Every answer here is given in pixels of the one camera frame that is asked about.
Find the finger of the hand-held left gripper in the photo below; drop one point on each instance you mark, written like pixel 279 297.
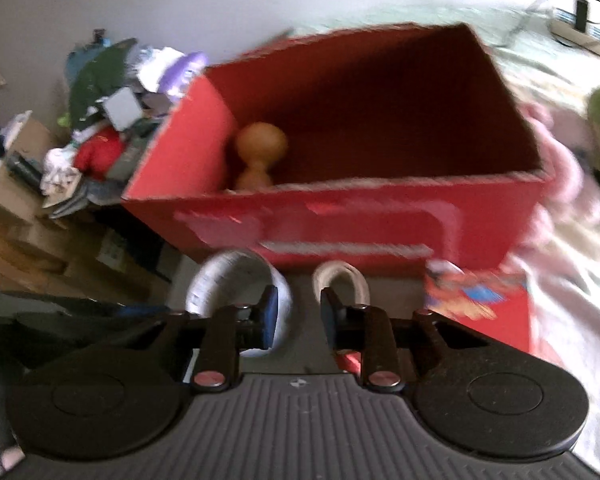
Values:
pixel 80 327

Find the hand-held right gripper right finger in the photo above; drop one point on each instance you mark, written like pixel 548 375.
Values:
pixel 328 312

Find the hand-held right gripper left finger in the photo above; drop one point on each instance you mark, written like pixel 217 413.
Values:
pixel 267 317

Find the red cardboard box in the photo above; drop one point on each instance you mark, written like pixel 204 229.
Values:
pixel 380 225

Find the red printed packet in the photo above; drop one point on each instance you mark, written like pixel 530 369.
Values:
pixel 480 295

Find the wooden gourd-shaped toy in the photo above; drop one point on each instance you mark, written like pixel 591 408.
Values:
pixel 260 145

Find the pile of clothes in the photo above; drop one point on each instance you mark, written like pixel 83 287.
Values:
pixel 95 80

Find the pink plush toy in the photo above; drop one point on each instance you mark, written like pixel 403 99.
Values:
pixel 565 170

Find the white power strip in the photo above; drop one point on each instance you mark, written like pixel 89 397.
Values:
pixel 580 30

